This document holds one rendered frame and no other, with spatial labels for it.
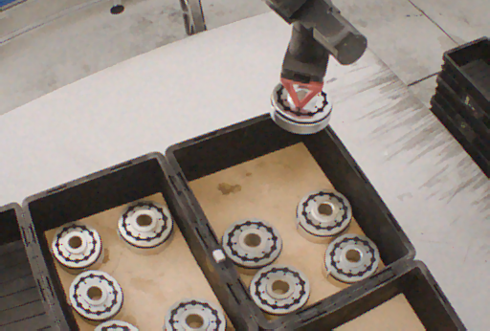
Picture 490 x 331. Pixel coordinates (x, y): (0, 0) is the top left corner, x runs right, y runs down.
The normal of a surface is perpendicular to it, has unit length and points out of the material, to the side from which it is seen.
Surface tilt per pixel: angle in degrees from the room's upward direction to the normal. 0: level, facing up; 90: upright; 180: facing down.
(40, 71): 0
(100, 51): 0
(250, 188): 0
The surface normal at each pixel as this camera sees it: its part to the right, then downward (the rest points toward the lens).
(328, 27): -0.48, -0.22
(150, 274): 0.03, -0.65
